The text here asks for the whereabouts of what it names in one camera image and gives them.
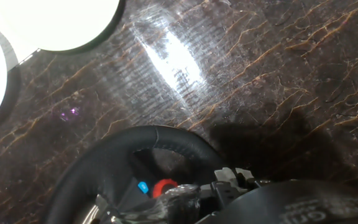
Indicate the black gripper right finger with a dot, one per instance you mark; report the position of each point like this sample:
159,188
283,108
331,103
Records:
245,178

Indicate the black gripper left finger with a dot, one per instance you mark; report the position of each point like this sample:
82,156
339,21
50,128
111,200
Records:
222,188

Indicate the black steering wheel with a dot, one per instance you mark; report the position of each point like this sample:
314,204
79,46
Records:
110,165

